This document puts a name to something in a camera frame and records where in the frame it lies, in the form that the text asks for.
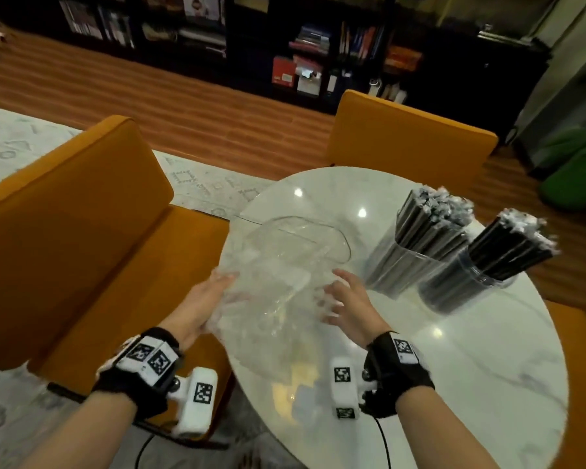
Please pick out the person's left forearm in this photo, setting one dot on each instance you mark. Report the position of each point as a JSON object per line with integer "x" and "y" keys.
{"x": 88, "y": 434}

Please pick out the stack of orange books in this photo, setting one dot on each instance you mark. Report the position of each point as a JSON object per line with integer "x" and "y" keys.
{"x": 403, "y": 59}

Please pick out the bundle of black straws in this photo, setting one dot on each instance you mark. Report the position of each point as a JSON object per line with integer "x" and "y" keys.
{"x": 513, "y": 244}

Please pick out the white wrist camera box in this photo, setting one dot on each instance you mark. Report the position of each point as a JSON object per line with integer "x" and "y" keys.
{"x": 344, "y": 385}
{"x": 198, "y": 400}

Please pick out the black wristband with marker tags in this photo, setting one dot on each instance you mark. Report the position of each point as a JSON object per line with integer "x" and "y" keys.
{"x": 395, "y": 371}
{"x": 141, "y": 371}

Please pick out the person's left hand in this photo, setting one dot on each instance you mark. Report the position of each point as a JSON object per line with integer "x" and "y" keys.
{"x": 200, "y": 307}

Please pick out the green plant pot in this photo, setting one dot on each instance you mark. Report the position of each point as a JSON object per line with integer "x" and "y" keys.
{"x": 576, "y": 180}

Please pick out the person's right forearm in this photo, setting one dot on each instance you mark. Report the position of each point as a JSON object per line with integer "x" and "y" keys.
{"x": 439, "y": 434}

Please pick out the orange upholstered chair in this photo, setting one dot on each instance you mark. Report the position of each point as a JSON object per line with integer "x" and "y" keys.
{"x": 410, "y": 141}
{"x": 68, "y": 229}
{"x": 581, "y": 385}

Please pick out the long black bookshelf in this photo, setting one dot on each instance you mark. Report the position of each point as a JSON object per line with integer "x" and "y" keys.
{"x": 469, "y": 78}

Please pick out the red box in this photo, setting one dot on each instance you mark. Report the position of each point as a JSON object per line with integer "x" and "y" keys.
{"x": 283, "y": 72}

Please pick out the row of standing books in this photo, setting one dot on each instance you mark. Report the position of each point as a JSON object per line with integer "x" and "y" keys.
{"x": 361, "y": 42}

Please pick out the bunch of black straws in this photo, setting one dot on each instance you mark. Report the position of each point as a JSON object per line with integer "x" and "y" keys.
{"x": 432, "y": 219}

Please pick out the person's right hand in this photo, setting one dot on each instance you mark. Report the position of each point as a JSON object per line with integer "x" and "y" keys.
{"x": 354, "y": 307}

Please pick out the flat stack of books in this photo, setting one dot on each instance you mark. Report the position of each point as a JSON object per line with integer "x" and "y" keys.
{"x": 312, "y": 40}

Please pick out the clear zip bag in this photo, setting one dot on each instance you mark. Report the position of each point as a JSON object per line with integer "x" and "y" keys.
{"x": 273, "y": 307}
{"x": 293, "y": 249}

